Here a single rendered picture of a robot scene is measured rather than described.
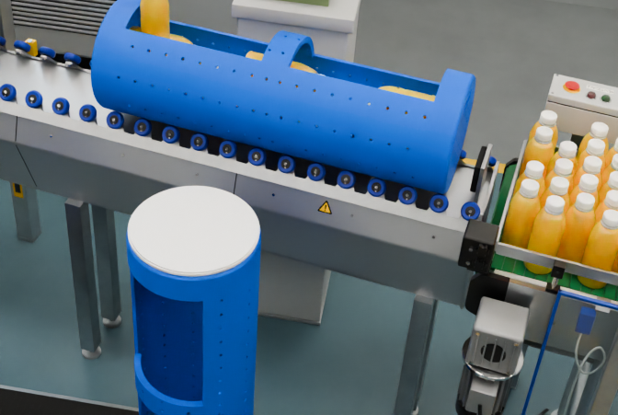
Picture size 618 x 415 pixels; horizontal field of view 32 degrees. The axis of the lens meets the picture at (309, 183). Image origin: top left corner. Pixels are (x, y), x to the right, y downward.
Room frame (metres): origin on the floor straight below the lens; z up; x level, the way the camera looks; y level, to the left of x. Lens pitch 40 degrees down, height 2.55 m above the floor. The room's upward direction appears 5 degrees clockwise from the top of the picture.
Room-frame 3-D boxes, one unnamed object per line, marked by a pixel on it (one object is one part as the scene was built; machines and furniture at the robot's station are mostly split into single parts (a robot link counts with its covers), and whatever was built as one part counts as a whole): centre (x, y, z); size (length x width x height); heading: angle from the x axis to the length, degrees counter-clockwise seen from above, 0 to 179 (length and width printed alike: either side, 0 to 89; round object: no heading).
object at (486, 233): (1.76, -0.39, 0.95); 0.10 x 0.07 x 0.10; 165
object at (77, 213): (2.18, 0.63, 0.31); 0.06 x 0.06 x 0.63; 75
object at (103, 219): (2.31, 0.59, 0.31); 0.06 x 0.06 x 0.63; 75
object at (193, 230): (1.66, 0.23, 1.03); 0.28 x 0.28 x 0.01
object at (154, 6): (2.18, 0.40, 1.21); 0.07 x 0.07 x 0.19
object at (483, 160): (1.97, -0.40, 0.99); 0.10 x 0.02 x 0.12; 165
